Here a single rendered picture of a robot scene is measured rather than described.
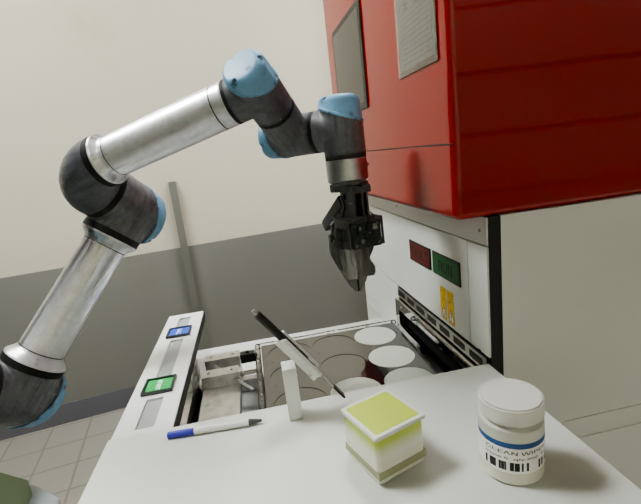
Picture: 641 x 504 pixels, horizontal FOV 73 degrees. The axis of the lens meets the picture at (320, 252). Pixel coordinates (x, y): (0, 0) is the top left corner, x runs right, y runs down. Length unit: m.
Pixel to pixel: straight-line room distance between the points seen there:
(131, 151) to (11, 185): 1.95
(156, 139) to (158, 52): 1.92
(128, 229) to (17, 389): 0.35
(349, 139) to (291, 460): 0.51
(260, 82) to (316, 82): 2.12
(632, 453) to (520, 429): 0.57
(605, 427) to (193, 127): 0.92
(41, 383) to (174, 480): 0.43
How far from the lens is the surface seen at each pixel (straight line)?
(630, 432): 1.07
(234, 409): 0.91
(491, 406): 0.54
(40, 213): 2.72
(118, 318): 2.77
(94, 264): 0.96
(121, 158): 0.83
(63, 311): 0.97
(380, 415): 0.56
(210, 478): 0.63
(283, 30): 2.82
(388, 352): 1.00
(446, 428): 0.66
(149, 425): 0.79
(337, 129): 0.76
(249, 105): 0.73
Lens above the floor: 1.35
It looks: 13 degrees down
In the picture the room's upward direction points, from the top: 7 degrees counter-clockwise
